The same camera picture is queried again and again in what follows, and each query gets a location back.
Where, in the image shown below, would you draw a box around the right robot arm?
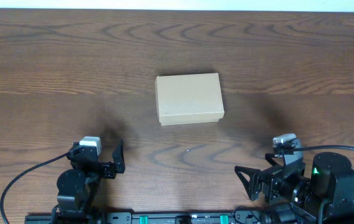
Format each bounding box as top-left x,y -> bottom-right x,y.
235,136 -> 354,223

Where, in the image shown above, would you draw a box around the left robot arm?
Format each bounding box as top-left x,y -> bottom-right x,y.
50,136 -> 126,223

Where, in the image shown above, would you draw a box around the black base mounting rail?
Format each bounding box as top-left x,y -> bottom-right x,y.
24,210 -> 261,224

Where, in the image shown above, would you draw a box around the cardboard box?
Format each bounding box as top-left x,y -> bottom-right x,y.
155,73 -> 225,126

